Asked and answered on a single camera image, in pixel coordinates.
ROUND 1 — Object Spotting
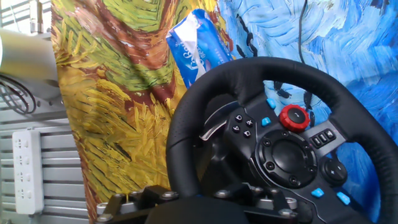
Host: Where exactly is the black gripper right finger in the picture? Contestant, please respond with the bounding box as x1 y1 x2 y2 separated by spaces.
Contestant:
213 182 299 224

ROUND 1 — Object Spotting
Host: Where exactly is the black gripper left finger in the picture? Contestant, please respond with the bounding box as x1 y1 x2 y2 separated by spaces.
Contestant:
94 185 180 224

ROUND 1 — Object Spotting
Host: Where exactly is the black wheel base housing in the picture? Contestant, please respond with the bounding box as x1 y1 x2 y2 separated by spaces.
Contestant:
198 93 259 194

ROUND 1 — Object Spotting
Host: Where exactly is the black racing steering wheel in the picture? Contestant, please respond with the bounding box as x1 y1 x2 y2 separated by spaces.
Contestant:
165 56 398 224

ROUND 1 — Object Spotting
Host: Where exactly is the painted blue yellow tablecloth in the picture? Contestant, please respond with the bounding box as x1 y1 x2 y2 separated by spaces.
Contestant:
50 0 398 224

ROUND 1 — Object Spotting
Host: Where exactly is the white power strip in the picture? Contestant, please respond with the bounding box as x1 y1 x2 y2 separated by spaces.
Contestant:
11 129 45 215

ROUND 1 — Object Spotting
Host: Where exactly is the blue tissue pack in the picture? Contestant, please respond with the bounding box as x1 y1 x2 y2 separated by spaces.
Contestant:
165 8 234 90

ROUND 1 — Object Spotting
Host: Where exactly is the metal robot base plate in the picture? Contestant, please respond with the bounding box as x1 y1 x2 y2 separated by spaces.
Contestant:
35 95 68 110

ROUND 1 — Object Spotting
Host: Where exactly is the black cable bundle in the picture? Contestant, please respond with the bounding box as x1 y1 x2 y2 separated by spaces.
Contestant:
0 74 37 115

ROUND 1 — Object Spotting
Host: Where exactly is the thin black wheel cable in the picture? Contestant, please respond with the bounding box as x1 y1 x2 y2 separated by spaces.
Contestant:
297 0 308 65

